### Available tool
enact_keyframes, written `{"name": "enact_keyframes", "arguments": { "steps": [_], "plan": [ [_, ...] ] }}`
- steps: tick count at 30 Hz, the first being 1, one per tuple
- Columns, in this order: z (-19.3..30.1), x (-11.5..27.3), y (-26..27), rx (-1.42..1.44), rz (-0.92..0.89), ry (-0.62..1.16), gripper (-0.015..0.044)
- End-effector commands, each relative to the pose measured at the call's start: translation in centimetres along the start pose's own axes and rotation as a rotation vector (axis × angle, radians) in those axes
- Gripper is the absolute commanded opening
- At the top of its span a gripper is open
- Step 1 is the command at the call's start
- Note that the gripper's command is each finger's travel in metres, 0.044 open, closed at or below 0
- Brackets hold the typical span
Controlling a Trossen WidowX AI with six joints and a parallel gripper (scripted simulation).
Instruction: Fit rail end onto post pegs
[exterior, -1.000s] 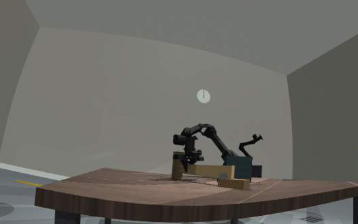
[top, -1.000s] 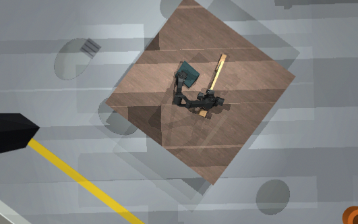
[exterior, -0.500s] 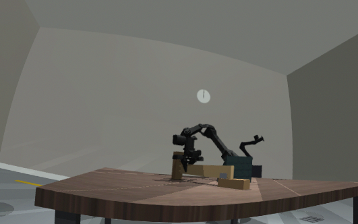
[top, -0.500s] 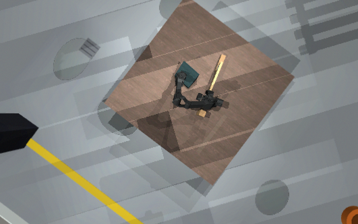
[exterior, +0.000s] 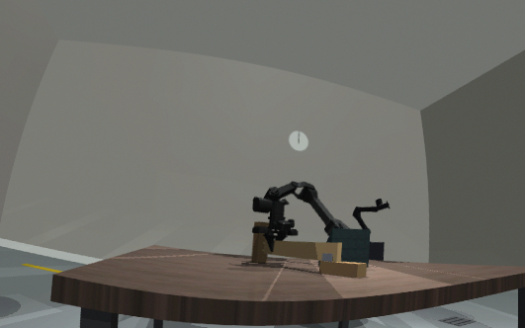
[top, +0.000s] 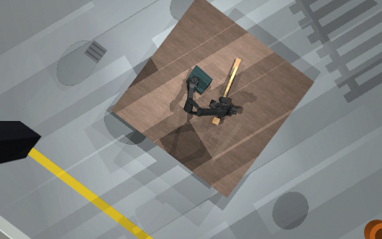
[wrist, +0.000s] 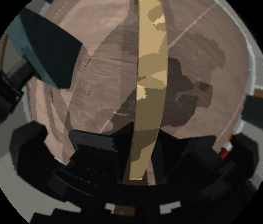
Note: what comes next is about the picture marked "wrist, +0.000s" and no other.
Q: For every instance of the long tan wooden rail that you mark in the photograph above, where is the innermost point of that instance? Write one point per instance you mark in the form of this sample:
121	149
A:
151	84

